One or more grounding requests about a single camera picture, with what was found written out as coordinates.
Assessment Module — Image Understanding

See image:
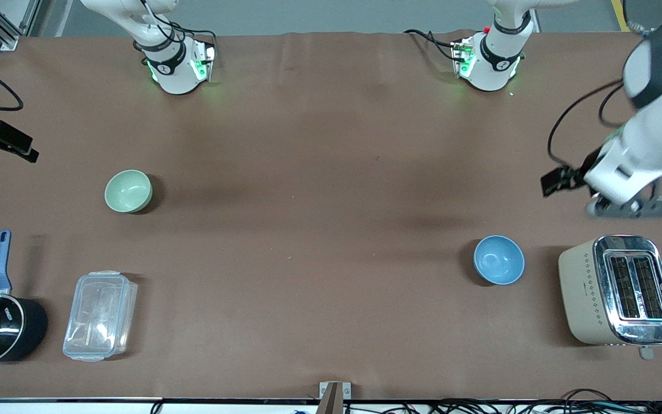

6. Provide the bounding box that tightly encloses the black right arm base cable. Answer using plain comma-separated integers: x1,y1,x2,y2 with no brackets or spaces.
136,0,218,61

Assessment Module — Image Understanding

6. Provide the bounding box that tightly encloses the metal bracket with wooden post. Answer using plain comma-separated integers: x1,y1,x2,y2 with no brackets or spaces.
318,381,352,414

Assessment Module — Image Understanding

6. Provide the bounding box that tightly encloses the brown table cover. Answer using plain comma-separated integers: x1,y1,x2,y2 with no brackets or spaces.
0,32,662,401

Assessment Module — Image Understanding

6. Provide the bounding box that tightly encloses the black cable bundle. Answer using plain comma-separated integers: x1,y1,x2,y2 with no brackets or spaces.
345,389,662,414

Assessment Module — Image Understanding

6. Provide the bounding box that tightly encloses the black pot with blue handle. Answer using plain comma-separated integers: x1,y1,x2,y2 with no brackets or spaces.
0,230,49,366

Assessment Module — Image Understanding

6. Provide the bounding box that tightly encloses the black left arm base cable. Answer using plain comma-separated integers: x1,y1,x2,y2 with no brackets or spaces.
403,29,459,62

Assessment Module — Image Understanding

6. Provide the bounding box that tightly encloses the beige chrome toaster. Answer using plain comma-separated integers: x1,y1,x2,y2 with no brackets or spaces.
558,235,662,361

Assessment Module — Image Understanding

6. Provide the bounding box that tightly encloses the black arm base cable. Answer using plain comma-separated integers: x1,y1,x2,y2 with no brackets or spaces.
136,0,218,61
403,29,459,62

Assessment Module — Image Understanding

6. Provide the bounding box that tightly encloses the light green bowl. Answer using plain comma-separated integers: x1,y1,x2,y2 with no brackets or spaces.
105,170,153,214

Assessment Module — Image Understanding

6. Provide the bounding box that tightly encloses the black left arm wrist cable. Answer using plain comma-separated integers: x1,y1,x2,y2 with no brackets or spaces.
548,79,630,168

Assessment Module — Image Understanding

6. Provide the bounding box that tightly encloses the blue bowl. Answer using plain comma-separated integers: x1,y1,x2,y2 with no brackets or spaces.
474,235,525,286

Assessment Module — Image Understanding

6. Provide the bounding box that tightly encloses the clear plastic lidded container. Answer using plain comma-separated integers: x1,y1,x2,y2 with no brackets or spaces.
63,270,138,363

